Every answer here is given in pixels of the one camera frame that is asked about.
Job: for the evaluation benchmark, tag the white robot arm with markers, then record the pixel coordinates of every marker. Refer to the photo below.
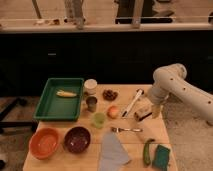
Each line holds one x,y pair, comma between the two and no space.
171,80

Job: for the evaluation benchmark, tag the white cup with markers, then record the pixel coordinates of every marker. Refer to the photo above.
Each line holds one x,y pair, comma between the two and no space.
90,86

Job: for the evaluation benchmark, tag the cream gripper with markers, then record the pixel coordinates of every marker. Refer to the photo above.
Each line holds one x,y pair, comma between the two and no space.
156,110

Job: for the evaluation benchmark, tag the dark purple bowl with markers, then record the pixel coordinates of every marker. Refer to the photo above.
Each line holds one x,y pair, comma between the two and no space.
77,140

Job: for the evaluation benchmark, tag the whiteboard eraser block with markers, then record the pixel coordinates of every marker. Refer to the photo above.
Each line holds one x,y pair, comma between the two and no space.
142,113

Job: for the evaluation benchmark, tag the orange bowl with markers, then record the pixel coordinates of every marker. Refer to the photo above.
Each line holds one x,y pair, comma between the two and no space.
44,143

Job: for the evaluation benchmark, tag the green plastic tray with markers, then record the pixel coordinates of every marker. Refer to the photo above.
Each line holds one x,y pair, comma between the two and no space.
52,107

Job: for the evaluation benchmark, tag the grey metal cup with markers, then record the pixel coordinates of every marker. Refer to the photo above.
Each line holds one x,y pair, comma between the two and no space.
91,103

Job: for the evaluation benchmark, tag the yellow corn cob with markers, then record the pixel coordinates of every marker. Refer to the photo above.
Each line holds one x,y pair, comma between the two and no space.
65,94

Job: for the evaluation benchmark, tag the small green cup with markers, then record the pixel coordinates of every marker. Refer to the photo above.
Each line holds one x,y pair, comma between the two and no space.
98,120

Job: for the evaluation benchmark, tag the silver fork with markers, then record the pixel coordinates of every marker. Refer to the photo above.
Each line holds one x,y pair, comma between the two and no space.
116,129

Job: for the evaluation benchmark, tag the light blue cloth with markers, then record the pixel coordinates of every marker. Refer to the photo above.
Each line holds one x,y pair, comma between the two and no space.
112,155

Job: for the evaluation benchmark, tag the teal green sponge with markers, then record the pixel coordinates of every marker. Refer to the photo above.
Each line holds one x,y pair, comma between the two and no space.
161,158

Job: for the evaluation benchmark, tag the orange fruit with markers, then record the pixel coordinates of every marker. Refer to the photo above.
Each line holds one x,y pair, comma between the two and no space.
113,112

